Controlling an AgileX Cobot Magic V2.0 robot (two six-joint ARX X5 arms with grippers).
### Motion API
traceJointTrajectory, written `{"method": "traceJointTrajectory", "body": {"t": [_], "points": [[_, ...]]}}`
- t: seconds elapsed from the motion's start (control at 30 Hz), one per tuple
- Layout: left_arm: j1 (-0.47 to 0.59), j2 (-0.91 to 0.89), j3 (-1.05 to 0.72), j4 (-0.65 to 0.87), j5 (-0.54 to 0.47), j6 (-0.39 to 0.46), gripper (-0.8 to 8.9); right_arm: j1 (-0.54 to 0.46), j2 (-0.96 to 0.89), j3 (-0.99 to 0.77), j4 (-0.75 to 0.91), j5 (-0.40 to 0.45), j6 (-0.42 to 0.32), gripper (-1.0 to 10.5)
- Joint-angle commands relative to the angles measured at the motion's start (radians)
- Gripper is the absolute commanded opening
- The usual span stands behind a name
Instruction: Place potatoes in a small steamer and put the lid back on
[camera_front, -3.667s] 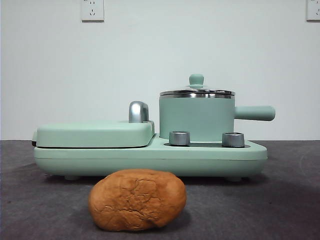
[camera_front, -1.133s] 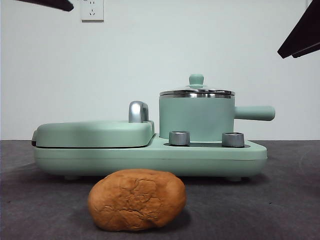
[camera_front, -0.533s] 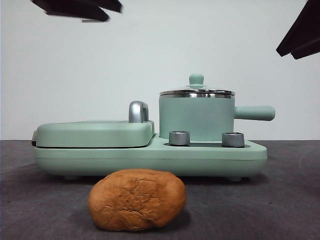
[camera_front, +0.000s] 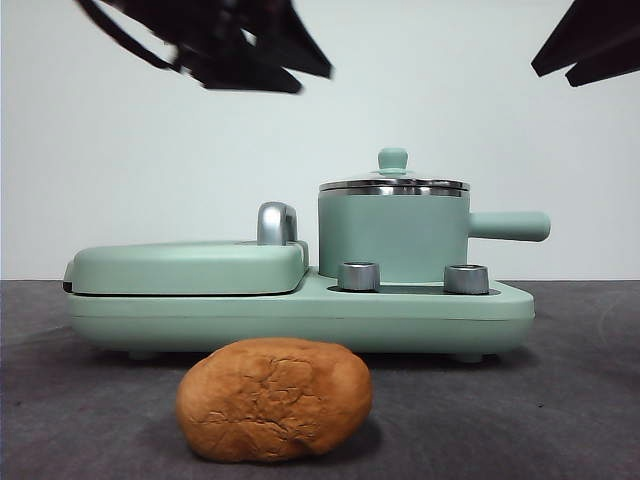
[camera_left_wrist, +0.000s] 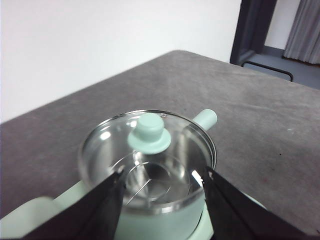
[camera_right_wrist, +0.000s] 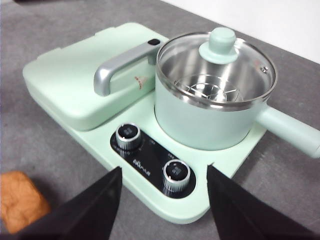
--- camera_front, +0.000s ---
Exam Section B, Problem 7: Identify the glass lid with green knob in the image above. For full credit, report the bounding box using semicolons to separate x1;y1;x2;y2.
319;147;471;191

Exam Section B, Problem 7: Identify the brown potato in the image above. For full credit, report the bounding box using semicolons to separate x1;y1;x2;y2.
175;337;374;464

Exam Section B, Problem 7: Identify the pale green griddle cover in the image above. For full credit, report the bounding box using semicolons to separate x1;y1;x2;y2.
62;238;311;296

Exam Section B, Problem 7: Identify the silver control knob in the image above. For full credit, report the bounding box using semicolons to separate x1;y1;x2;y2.
443;263;490;295
337;261;382;292

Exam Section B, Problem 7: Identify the pale green cooker base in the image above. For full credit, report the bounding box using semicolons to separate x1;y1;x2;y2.
67;264;536;362

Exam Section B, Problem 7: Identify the chrome cover handle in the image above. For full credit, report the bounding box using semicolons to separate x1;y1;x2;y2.
256;201;303;247

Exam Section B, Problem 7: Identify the pale green handled pot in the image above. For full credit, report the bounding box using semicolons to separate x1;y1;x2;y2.
317;185;552;284

